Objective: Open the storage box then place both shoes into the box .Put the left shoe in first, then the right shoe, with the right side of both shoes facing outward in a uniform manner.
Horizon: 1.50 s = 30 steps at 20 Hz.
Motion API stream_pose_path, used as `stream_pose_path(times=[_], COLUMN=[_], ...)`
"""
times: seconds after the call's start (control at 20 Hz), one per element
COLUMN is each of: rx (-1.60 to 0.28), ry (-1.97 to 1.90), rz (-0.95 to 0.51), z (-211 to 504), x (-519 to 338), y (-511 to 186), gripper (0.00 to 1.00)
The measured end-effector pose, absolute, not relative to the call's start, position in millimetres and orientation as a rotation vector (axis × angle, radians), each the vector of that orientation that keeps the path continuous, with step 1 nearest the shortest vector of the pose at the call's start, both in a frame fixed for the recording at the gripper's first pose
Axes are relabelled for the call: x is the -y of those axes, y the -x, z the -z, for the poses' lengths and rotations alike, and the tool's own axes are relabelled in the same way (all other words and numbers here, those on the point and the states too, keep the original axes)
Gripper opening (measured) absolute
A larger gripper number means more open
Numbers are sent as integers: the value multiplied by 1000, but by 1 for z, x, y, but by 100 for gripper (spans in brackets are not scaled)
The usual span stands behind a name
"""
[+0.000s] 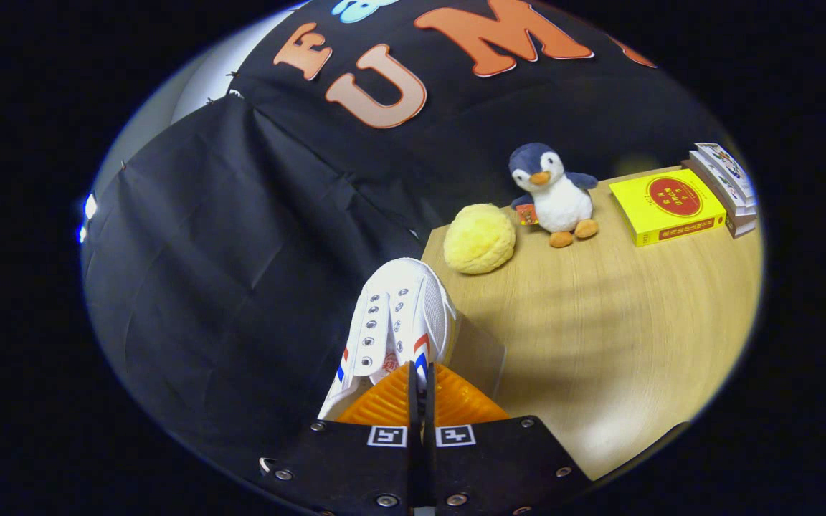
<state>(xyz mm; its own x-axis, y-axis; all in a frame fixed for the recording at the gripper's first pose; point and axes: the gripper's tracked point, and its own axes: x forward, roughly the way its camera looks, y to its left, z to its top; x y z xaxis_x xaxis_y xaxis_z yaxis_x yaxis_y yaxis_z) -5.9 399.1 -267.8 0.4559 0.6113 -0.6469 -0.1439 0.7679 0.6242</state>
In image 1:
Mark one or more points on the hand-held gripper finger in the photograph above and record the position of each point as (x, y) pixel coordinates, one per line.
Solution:
(414, 408)
(430, 408)

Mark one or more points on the brown fabric storage box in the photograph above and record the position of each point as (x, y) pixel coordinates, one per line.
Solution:
(477, 358)

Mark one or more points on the white shoe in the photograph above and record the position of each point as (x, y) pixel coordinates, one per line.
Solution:
(399, 301)

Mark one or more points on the yellow round plush cushion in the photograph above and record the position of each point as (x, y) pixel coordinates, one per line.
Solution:
(477, 240)

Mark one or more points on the penguin plush toy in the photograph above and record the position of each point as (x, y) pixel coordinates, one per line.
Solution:
(563, 204)

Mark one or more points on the yellow book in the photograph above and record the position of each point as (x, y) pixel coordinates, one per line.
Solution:
(642, 215)

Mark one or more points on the brown cover book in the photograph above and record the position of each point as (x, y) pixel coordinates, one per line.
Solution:
(739, 229)

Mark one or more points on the white illustrated book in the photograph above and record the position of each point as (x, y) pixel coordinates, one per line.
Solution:
(725, 165)
(732, 197)

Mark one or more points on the ceiling light strip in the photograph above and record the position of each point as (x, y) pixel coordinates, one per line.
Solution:
(89, 208)

